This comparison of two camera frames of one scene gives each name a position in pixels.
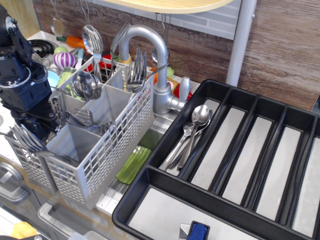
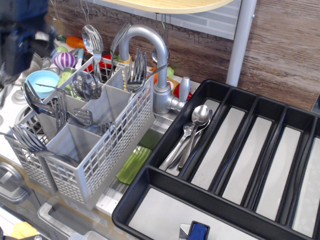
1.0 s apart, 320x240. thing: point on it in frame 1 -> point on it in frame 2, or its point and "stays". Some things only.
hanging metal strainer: [57, 25] stays
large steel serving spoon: [93, 43] stays
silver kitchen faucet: [163, 100] stays
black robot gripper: [29, 105] -> [20, 42]
